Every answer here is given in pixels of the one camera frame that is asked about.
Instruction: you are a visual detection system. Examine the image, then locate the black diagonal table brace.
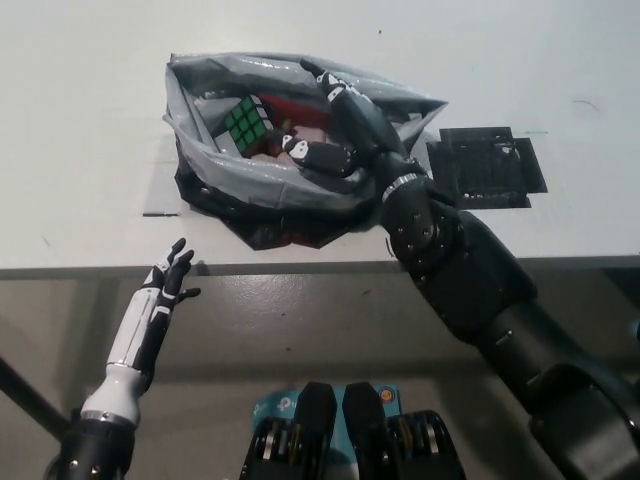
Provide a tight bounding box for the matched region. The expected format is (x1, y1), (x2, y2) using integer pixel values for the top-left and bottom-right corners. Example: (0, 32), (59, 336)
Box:
(0, 357), (71, 441)

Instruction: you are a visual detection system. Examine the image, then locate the black right hand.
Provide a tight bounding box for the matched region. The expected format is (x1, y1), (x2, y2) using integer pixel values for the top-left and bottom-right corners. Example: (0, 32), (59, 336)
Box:
(279, 58), (432, 204)

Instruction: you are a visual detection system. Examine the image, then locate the white and black left hand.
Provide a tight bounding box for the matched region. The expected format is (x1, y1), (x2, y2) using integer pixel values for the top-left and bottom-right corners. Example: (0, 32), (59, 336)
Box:
(79, 237), (202, 426)

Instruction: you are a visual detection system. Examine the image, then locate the grey plastic bag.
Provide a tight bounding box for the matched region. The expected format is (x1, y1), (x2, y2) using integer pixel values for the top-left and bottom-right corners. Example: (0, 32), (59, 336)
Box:
(162, 51), (449, 251)

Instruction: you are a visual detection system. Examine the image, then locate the clear tape patch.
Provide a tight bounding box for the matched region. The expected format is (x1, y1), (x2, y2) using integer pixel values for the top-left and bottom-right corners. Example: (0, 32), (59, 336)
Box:
(142, 132), (191, 217)

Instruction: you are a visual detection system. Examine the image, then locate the black and teal robot body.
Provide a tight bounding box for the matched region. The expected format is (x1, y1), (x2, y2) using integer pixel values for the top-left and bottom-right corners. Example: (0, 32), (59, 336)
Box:
(239, 382), (466, 480)

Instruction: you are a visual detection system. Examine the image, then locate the rubik's cube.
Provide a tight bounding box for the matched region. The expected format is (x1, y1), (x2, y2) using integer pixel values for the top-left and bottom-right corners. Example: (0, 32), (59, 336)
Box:
(222, 94), (275, 159)

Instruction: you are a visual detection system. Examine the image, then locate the red item in bag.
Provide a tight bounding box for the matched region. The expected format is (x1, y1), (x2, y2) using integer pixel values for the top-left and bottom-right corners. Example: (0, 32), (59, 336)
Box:
(259, 92), (331, 131)

